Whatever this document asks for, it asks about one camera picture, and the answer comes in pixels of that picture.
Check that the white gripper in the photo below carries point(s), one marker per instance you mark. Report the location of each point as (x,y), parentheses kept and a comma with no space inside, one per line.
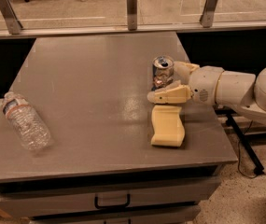
(204,84)

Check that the silver blue redbull can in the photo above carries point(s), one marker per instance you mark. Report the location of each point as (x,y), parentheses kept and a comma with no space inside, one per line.
(163,71)

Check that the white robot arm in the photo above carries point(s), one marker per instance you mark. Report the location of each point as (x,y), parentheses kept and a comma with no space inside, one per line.
(244,93)

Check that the yellow sponge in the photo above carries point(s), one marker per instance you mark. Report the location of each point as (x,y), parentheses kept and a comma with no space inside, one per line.
(167,126)

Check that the black metal stand leg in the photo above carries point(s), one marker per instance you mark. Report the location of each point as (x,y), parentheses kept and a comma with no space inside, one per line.
(258,170)

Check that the grey lower drawer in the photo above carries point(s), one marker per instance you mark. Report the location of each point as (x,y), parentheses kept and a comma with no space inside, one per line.
(166,215)

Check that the grey drawer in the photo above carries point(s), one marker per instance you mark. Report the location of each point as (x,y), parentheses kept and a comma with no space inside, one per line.
(166,215)
(181,190)

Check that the clear plastic water bottle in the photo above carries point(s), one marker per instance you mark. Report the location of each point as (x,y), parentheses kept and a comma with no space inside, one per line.
(30,128)

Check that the grey upper drawer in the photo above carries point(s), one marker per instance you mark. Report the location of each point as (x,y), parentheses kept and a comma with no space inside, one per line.
(181,190)

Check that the right metal bracket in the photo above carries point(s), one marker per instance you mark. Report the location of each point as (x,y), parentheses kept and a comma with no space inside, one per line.
(206,20)

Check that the metal bracket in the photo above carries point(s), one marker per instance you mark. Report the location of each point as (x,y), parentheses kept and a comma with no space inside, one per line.
(206,20)
(132,15)
(13,25)

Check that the middle metal bracket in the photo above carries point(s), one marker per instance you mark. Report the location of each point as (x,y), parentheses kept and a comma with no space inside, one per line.
(132,15)

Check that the black drawer handle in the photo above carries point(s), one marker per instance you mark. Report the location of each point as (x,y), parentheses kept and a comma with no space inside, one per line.
(112,201)

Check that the left metal bracket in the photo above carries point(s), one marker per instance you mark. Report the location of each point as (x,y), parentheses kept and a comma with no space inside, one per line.
(13,25)

